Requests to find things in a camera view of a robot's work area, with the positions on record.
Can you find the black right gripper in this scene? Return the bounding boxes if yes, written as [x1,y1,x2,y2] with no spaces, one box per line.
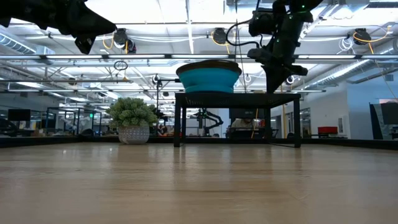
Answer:
[248,21,308,93]

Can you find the white cable coil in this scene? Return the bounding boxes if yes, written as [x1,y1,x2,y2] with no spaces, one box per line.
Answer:
[338,36,354,53]

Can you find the dark display panel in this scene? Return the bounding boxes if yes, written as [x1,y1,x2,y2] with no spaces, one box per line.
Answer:
[369,102,398,141]

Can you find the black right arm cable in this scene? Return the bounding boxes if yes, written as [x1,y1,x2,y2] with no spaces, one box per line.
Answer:
[225,0,261,48]

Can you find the black cable ring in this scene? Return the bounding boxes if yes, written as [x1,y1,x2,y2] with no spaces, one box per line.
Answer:
[113,60,129,72]

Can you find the silver air duct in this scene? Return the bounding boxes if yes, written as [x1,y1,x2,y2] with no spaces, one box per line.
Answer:
[306,58,398,90]
[0,33,55,57]

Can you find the blue collapsible colander bowl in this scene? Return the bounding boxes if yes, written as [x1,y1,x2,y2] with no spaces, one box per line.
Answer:
[175,59,243,94]

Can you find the black perforated metal stand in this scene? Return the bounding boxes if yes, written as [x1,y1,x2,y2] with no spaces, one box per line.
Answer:
[174,91,302,149]

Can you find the yellow reel cable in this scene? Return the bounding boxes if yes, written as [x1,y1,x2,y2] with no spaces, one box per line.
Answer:
[353,26,398,100]

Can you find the red box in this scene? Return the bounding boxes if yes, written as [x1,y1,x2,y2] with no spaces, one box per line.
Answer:
[317,126,339,136]

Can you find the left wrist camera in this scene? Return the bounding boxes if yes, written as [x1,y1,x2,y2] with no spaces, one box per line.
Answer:
[74,33,95,55]

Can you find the person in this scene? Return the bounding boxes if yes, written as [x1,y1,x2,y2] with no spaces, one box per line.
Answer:
[230,117,259,130]
[157,123,171,137]

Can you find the black monitor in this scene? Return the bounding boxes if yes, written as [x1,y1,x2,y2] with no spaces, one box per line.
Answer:
[7,108,32,123]

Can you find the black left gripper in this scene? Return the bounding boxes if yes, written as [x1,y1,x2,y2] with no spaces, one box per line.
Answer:
[0,0,118,38]

